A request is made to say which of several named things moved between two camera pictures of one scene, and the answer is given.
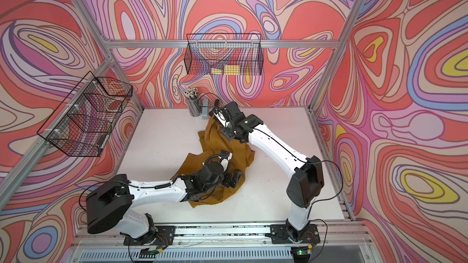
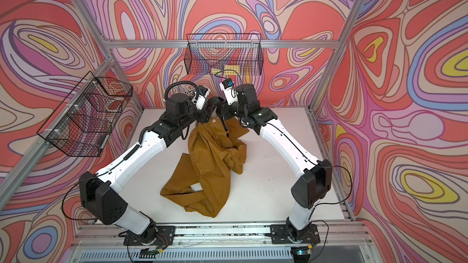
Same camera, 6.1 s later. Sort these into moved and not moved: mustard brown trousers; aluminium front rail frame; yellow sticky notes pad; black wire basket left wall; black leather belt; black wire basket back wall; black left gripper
Moved: black leather belt; black left gripper; mustard brown trousers
Not moved: black wire basket back wall; yellow sticky notes pad; aluminium front rail frame; black wire basket left wall
